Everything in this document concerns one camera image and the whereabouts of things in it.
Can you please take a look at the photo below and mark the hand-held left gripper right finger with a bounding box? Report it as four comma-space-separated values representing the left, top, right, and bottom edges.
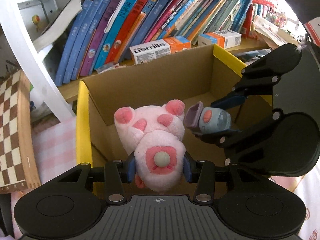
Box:
184, 154, 275, 203

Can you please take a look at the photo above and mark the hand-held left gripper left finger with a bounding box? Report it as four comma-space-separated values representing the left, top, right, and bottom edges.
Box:
41, 152, 137, 204

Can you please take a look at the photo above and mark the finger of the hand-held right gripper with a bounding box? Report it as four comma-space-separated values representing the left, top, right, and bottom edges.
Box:
211, 75, 282, 111
194, 109, 284, 167

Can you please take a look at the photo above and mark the blue grey toy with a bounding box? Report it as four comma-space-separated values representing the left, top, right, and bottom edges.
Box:
185, 101, 232, 133

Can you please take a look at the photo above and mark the pink plush pig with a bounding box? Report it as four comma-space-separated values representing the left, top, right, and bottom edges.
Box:
114, 99, 187, 194

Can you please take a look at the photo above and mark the yellow cardboard box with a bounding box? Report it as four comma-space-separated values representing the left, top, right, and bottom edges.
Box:
76, 44, 274, 202

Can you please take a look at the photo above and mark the short white orange carton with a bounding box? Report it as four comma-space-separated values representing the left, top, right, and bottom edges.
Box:
198, 29, 242, 49

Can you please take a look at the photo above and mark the pile of papers and books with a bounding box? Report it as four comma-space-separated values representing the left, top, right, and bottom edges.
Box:
235, 15, 300, 63

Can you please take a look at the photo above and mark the pink checked desk mat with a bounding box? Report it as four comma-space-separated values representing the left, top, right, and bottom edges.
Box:
10, 116, 320, 240

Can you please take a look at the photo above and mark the long white orange carton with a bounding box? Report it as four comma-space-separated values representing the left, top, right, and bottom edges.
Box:
129, 36, 192, 65

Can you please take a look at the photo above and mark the colourful bead ornament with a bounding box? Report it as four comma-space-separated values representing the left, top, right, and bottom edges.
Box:
265, 7, 288, 25

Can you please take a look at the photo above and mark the small printed card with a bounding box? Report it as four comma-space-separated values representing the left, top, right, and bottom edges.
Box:
96, 62, 121, 74

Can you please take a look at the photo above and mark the wooden chess board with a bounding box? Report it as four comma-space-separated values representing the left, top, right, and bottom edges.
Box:
0, 69, 42, 194

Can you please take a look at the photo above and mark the row of colourful books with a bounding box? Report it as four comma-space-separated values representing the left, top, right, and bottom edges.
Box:
54, 0, 255, 87

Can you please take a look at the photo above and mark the thick white paperback book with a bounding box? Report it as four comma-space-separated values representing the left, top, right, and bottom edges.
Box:
32, 0, 84, 53

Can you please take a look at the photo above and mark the white shelf frame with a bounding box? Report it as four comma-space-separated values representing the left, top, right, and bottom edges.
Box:
0, 0, 220, 123

